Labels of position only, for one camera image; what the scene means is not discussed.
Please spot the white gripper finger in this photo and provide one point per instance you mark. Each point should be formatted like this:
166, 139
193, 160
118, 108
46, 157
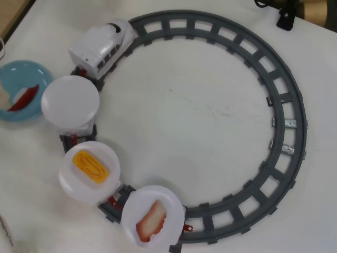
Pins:
5, 97

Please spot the red tuna toy sushi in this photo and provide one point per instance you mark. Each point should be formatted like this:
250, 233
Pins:
27, 99

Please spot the blue round dish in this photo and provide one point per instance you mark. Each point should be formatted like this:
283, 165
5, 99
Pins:
21, 71

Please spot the white Shinkansen toy locomotive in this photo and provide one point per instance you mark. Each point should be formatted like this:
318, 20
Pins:
97, 44

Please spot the yellow egg toy sushi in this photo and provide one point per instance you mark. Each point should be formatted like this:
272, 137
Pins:
89, 166

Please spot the red white shrimp toy sushi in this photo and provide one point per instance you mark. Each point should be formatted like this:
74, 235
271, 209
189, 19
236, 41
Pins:
151, 221

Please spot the white round plastic plate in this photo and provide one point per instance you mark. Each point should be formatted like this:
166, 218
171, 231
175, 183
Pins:
168, 205
69, 101
71, 184

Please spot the grey circular toy train track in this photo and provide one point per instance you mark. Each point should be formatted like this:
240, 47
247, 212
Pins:
184, 14

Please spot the silver foil tape strip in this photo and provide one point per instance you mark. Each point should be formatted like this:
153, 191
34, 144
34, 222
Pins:
291, 124
288, 150

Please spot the beige cardboard tube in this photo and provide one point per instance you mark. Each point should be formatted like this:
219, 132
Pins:
314, 9

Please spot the black clamp mount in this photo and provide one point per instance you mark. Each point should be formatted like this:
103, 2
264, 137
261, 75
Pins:
287, 22

